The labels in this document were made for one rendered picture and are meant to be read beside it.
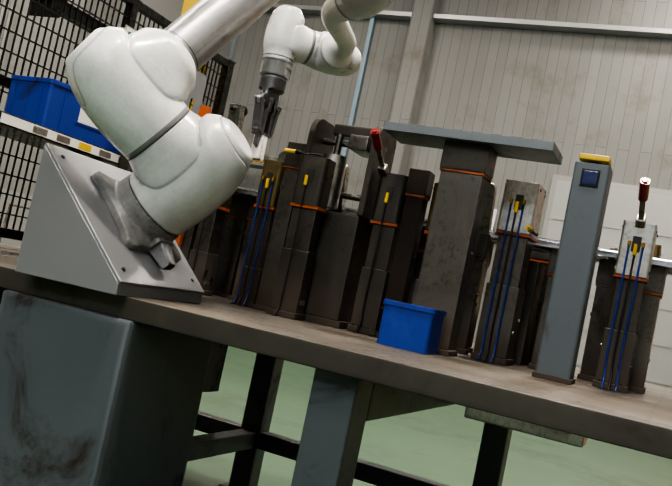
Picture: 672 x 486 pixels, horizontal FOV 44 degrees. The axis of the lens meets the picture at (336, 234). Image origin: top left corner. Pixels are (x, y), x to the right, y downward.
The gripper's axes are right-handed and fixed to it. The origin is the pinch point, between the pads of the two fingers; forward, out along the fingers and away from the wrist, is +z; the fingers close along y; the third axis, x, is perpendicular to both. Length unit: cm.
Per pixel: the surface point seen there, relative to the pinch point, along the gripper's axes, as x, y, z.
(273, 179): -19.1, -23.4, 11.4
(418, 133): -59, -40, -1
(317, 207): -36, -32, 17
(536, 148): -85, -40, -1
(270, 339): -56, -84, 45
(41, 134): 32, -49, 13
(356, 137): -39.4, -25.4, -1.5
